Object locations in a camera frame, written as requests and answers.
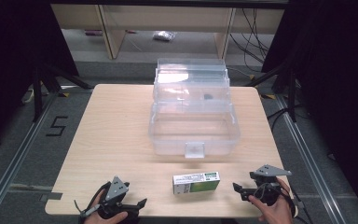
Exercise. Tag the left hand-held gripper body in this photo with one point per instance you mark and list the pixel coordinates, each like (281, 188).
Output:
(116, 189)

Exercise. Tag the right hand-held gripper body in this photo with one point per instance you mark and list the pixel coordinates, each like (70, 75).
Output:
(268, 183)

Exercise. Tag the white green carton box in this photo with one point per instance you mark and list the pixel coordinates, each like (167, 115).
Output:
(195, 183)

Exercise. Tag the clear plastic storage box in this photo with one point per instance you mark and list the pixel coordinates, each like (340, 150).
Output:
(195, 124)

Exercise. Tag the person's left hand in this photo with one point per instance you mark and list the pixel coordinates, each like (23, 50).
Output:
(105, 217)

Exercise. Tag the person's right hand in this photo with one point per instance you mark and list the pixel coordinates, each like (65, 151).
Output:
(276, 211)

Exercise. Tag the black metal stand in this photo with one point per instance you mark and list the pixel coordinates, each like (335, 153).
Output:
(290, 93)
(38, 93)

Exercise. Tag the black curtain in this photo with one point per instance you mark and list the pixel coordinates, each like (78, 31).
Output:
(12, 62)
(338, 77)

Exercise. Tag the pink flat object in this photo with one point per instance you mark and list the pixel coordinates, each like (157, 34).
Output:
(93, 32)

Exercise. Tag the crumpled clear plastic bag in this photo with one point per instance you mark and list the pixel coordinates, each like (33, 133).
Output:
(164, 35)

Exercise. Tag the beige wooden shelf unit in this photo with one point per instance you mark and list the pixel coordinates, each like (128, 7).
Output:
(167, 18)

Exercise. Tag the aluminium floor rail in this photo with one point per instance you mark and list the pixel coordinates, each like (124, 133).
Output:
(15, 158)
(310, 158)

